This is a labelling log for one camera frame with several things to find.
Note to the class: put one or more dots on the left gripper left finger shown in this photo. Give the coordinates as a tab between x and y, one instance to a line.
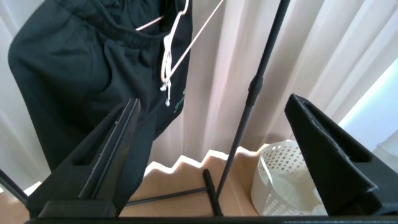
62	186

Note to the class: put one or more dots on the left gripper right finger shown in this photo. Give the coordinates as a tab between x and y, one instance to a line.
342	174

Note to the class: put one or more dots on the black shorts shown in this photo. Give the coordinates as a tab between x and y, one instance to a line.
77	62

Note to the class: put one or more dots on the white laundry basket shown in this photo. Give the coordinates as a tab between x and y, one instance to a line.
280	186

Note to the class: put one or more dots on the black clothes rack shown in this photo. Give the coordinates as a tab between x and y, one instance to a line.
255	87

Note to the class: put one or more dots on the beige curtain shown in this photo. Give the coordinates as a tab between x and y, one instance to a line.
311	62

